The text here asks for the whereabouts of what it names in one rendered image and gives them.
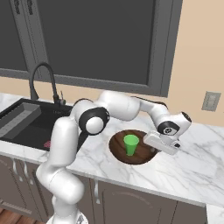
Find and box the grey framed window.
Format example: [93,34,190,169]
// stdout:
[0,0,184,98]

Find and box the black tap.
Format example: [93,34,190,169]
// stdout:
[29,61,67,107]

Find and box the grey sink tray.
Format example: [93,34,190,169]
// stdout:
[0,102,42,140]

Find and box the green cup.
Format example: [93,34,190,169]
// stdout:
[122,134,140,157]

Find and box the black sink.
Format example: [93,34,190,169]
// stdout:
[0,98,89,152]

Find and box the silver cupboard handle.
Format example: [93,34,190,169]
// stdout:
[24,162,34,186]
[93,179,102,206]
[11,158,24,182]

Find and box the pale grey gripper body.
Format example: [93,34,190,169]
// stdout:
[143,130,179,156]

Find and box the brown wooden bowl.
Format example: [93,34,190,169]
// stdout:
[108,129,160,166]

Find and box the grey wall socket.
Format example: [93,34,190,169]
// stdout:
[201,91,222,113]

